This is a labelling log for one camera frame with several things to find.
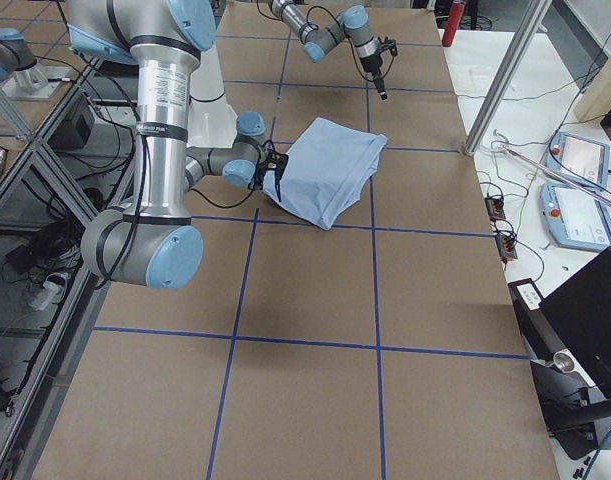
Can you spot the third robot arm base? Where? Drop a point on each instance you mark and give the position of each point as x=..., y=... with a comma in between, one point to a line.
x=23, y=76

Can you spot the metal reacher grabber tool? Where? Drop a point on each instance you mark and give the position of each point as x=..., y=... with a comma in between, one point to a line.
x=602, y=194

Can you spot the lower teach pendant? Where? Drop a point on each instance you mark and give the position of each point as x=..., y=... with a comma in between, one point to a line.
x=575, y=219

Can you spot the red cylinder bottle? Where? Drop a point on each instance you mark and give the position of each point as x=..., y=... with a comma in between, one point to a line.
x=456, y=13

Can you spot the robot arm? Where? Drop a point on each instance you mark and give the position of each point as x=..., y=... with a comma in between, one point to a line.
x=150, y=240
x=320, y=31

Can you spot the light blue t-shirt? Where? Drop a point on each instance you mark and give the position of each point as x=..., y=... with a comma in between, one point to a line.
x=327, y=169

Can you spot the teach pendant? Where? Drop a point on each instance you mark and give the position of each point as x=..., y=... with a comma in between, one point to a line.
x=575, y=219
x=578, y=159

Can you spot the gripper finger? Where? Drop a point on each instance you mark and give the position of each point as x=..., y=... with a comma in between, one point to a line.
x=380, y=87
x=278, y=187

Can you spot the orange terminal block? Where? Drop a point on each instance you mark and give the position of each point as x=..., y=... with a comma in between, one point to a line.
x=505, y=236

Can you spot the aluminium frame post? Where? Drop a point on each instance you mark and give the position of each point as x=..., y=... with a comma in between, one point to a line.
x=518, y=46

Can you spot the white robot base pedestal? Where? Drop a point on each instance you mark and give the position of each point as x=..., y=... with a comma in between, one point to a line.
x=211, y=121

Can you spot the black monitor on stand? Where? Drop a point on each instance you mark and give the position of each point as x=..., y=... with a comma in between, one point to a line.
x=569, y=333

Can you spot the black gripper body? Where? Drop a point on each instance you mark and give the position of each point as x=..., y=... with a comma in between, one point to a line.
x=276, y=173
x=372, y=64

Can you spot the upper teach pendant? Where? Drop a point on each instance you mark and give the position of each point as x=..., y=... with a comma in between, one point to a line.
x=578, y=159

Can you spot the aluminium frame rack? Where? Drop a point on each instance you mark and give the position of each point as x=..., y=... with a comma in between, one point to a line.
x=49, y=301

